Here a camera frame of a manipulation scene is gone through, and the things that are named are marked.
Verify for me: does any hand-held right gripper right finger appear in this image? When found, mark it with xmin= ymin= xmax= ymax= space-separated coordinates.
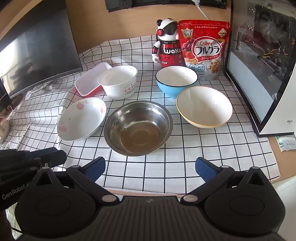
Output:
xmin=180 ymin=157 xmax=270 ymax=205

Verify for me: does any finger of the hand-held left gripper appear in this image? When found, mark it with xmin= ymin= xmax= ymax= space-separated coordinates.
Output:
xmin=24 ymin=149 xmax=67 ymax=168

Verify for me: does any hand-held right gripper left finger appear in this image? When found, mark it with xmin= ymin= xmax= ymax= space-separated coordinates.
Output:
xmin=30 ymin=157 xmax=117 ymax=206

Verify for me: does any white floral bowl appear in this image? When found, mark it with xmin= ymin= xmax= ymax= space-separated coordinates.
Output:
xmin=57 ymin=97 xmax=107 ymax=142

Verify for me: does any stainless steel bowl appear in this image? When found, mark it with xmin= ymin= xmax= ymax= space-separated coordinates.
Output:
xmin=104 ymin=101 xmax=173 ymax=156

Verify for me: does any white bowl with yellow rim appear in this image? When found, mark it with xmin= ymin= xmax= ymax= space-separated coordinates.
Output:
xmin=176 ymin=86 xmax=233 ymax=128

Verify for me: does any white paper bowl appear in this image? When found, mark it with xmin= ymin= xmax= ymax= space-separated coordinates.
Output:
xmin=97 ymin=65 xmax=138 ymax=100

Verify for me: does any blue bowl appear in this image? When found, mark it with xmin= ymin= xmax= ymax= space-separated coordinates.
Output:
xmin=155 ymin=66 xmax=198 ymax=99

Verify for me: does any red container with white lid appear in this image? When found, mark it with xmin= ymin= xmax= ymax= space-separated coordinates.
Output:
xmin=74 ymin=62 xmax=112 ymax=97

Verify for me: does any black white checked tablecloth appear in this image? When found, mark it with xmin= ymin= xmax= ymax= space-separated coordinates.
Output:
xmin=0 ymin=35 xmax=281 ymax=194

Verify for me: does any green white paper packet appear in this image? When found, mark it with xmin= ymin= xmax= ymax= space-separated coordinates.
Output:
xmin=275 ymin=136 xmax=296 ymax=152

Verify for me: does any white microwave oven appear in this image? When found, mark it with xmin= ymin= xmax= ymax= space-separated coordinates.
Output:
xmin=223 ymin=0 xmax=296 ymax=138

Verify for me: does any black monitor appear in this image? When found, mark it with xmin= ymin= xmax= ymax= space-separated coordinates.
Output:
xmin=0 ymin=0 xmax=84 ymax=98

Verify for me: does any red black panda robot figure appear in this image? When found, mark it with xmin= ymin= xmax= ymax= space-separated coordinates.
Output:
xmin=151 ymin=19 xmax=185 ymax=67

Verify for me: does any red cereal bag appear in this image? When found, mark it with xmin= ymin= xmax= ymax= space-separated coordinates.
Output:
xmin=178 ymin=20 xmax=230 ymax=81

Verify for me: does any black power strip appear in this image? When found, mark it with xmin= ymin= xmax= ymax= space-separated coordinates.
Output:
xmin=105 ymin=0 xmax=228 ymax=12

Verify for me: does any white power cable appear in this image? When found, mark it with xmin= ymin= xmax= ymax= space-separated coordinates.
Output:
xmin=192 ymin=0 xmax=211 ymax=22

